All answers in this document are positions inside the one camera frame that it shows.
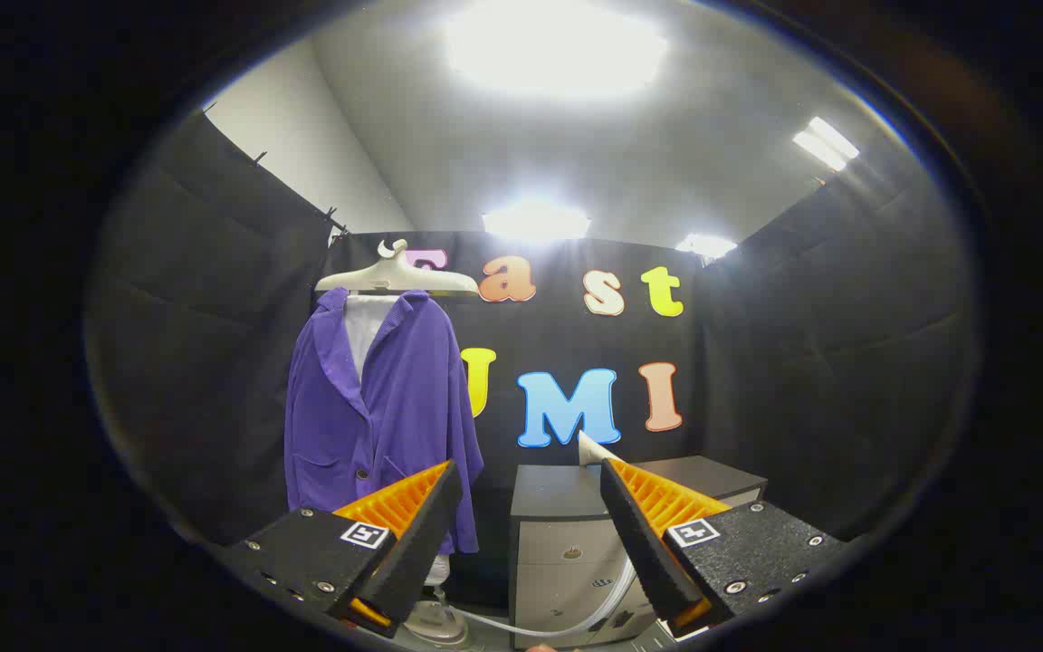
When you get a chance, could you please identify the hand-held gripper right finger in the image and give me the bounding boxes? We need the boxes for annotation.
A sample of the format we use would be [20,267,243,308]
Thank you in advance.
[599,457,848,641]

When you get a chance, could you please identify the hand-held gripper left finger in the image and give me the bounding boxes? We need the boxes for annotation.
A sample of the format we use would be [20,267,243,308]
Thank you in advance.
[230,459,464,638]

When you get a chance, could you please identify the purple jacket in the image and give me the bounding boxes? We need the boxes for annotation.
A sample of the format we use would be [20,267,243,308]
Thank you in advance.
[284,288,484,555]

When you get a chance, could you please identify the white steamer base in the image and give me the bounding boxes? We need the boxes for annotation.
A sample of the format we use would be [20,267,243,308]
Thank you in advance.
[404,584,470,646]

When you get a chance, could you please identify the white clothes hanger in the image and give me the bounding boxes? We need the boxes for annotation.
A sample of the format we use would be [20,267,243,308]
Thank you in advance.
[315,239,481,296]

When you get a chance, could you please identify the grey drawer cabinet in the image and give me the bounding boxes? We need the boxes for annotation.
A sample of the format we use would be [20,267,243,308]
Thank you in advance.
[510,455,769,649]

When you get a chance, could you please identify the large ceiling light panel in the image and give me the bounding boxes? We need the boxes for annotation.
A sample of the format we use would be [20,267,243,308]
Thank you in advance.
[445,0,667,96]

